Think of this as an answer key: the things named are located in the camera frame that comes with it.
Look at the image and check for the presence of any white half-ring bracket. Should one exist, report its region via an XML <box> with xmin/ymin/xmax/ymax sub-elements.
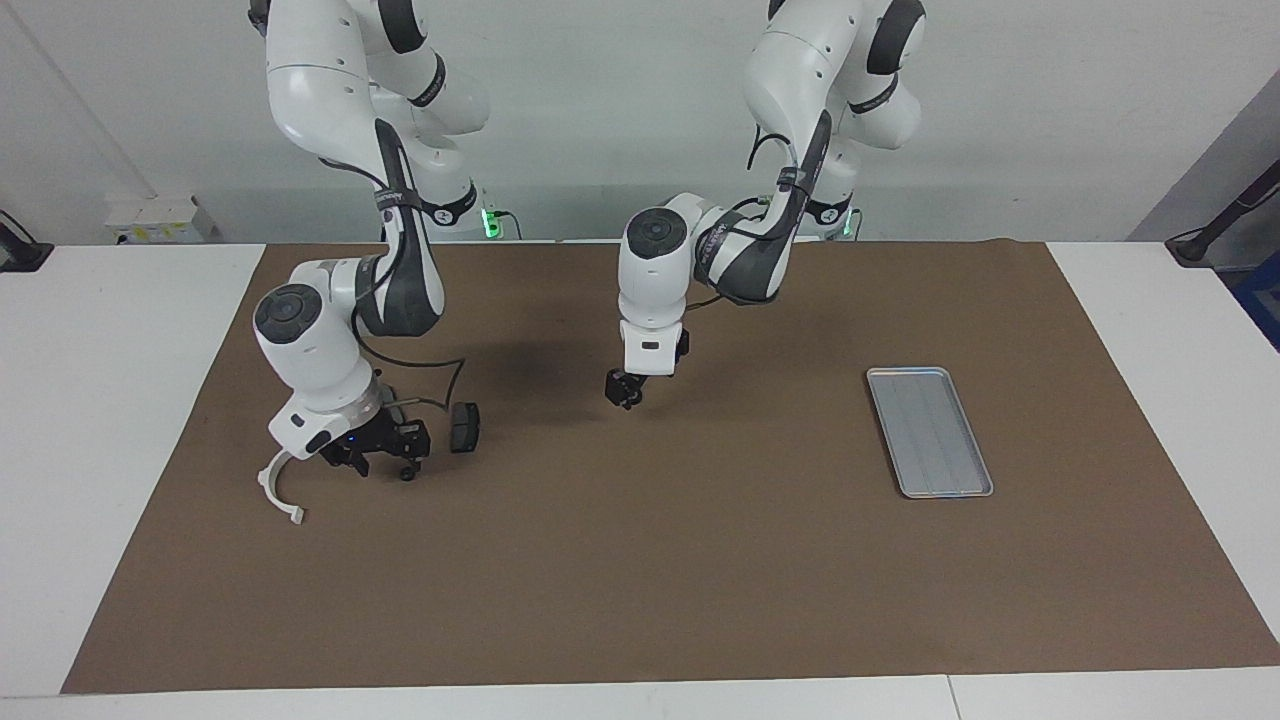
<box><xmin>257</xmin><ymin>448</ymin><xmax>306</xmax><ymax>526</ymax></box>

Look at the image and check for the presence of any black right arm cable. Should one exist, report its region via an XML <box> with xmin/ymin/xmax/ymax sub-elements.
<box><xmin>350</xmin><ymin>300</ymin><xmax>467</xmax><ymax>413</ymax></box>

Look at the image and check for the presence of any black clamp stand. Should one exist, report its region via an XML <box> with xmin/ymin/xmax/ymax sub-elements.
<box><xmin>1165</xmin><ymin>160</ymin><xmax>1280</xmax><ymax>269</ymax></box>
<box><xmin>0</xmin><ymin>210</ymin><xmax>53</xmax><ymax>273</ymax></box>

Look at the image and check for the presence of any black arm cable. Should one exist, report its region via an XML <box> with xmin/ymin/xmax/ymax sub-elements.
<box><xmin>350</xmin><ymin>300</ymin><xmax>467</xmax><ymax>413</ymax></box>
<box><xmin>748</xmin><ymin>120</ymin><xmax>801</xmax><ymax>216</ymax></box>

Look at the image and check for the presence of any silver metal tray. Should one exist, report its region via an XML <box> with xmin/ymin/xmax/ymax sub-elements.
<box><xmin>865</xmin><ymin>366</ymin><xmax>996</xmax><ymax>500</ymax></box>

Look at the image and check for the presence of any blue box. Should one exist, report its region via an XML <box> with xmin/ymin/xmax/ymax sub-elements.
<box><xmin>1232</xmin><ymin>275</ymin><xmax>1280</xmax><ymax>351</ymax></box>

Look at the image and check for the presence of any brown table mat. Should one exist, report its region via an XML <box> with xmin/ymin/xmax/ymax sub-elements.
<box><xmin>60</xmin><ymin>240</ymin><xmax>1280</xmax><ymax>696</ymax></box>

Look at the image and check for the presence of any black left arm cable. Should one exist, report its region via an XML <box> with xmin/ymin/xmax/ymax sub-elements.
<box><xmin>748</xmin><ymin>120</ymin><xmax>801</xmax><ymax>216</ymax></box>

